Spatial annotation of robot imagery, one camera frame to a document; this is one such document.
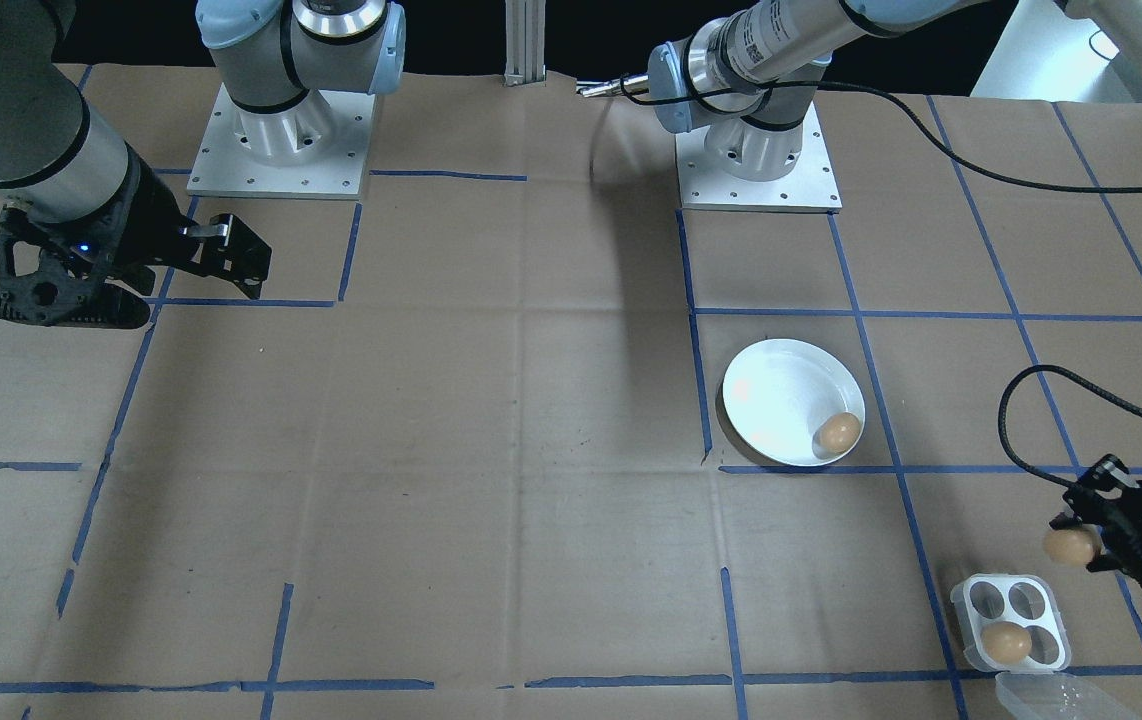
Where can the brown egg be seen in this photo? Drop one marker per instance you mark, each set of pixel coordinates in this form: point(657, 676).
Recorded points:
point(1006, 643)
point(1071, 546)
point(839, 431)

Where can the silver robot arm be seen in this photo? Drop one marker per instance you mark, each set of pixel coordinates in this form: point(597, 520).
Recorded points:
point(761, 50)
point(21, 110)

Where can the clear plastic egg carton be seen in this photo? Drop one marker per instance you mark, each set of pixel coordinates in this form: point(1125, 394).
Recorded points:
point(1061, 695)

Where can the white round plate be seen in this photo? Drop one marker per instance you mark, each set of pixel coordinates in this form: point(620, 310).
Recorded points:
point(781, 400)

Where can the silver metal connector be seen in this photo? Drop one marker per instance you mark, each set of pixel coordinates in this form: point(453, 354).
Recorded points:
point(611, 88)

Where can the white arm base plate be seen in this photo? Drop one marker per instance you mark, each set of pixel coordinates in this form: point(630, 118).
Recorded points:
point(231, 180)
point(711, 188)

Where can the aluminium profile post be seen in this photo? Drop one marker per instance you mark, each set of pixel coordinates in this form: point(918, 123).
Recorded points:
point(526, 40)

